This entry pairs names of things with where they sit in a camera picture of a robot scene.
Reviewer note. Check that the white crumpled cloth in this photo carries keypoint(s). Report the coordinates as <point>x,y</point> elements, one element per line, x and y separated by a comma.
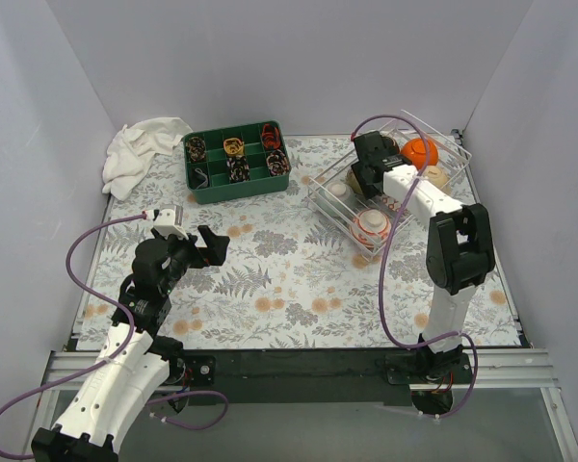
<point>131,152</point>

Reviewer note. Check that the beige bowl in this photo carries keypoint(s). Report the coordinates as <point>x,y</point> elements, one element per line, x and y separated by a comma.
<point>438,177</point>

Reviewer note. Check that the black patterned bowl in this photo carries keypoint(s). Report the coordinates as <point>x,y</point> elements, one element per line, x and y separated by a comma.
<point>391,145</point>

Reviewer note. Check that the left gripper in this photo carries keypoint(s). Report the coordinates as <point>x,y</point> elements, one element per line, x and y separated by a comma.
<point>200,251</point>

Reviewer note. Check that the dark patterned rolled sock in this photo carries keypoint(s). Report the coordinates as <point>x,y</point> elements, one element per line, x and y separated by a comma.
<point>195,149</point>

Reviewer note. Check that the green plastic organizer tray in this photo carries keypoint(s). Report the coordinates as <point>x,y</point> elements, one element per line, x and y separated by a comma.
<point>220,189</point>

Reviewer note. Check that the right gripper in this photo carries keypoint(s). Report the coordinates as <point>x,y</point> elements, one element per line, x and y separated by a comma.
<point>366,145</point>

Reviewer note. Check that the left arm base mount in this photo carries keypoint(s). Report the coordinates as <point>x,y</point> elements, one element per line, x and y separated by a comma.
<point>188,372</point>

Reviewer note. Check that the white wire dish rack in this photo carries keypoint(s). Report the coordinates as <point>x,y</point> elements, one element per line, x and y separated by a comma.
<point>452,161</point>

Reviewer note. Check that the aluminium frame rail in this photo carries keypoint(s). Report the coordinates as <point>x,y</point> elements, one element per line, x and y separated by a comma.
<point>506,368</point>

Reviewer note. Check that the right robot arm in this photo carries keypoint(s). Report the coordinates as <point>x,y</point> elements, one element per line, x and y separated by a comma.
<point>459,252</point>

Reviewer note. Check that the pink rose rolled sock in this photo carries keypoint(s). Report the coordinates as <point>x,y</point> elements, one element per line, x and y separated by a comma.
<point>277,163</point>

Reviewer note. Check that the olive brown bowl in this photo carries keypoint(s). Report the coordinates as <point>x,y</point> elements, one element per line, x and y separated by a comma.
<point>352,182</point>

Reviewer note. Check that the orange black rolled sock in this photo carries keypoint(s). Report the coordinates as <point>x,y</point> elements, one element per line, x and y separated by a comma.
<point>270,137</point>

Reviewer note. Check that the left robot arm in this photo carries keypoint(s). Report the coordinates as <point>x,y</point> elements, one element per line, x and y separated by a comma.
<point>134,359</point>

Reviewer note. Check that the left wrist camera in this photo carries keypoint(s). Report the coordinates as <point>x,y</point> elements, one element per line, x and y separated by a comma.
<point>168,222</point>

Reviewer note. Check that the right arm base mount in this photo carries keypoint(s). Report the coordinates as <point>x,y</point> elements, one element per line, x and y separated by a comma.
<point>438,372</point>

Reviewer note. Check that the yellow rolled sock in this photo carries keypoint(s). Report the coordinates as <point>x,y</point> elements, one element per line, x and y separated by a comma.
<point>234,147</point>

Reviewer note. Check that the black floral rolled sock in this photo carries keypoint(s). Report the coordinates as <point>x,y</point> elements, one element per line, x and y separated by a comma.
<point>238,169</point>

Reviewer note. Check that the floral table mat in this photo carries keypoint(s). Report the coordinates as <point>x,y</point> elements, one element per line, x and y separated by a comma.
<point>291,277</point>

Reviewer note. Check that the white orange floral bowl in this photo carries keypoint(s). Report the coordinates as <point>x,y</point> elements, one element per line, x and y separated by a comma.
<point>371,227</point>

